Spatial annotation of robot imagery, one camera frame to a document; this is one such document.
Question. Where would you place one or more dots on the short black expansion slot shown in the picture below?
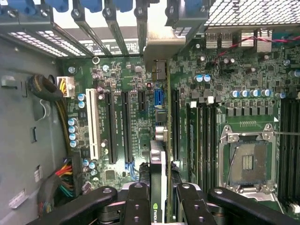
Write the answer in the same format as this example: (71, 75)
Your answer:
(142, 100)

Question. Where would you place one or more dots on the black RAM slot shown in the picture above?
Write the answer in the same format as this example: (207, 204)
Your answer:
(205, 145)
(283, 150)
(291, 150)
(213, 145)
(297, 150)

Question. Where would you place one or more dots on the metal rear port row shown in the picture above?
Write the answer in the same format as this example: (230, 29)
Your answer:
(239, 41)

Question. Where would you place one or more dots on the white expansion slot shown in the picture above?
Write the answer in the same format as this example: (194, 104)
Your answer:
(93, 122)

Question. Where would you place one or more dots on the metal socket cover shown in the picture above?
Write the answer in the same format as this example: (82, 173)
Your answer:
(253, 191)

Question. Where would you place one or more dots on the blue slot clip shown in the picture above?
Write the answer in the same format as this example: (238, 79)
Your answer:
(125, 5)
(197, 9)
(57, 5)
(16, 5)
(92, 5)

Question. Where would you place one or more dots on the white power connector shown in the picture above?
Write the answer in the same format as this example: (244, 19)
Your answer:
(66, 86)

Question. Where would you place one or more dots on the small blue board connector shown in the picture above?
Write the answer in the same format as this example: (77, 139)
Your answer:
(130, 168)

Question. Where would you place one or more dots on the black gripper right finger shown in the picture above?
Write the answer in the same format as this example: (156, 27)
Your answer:
(192, 208)

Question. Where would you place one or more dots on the CPU socket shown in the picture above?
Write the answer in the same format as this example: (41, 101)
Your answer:
(248, 161)

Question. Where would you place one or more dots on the open black PC case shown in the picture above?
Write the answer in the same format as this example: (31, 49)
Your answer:
(246, 11)

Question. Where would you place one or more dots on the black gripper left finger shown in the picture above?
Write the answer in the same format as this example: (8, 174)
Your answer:
(137, 206)

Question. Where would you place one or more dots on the long black expansion slot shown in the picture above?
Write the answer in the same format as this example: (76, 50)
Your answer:
(110, 126)
(127, 126)
(175, 124)

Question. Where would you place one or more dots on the green motherboard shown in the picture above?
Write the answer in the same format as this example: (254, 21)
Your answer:
(122, 77)

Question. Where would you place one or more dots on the thin metal locking lever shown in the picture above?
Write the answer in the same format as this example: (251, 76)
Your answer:
(288, 133)

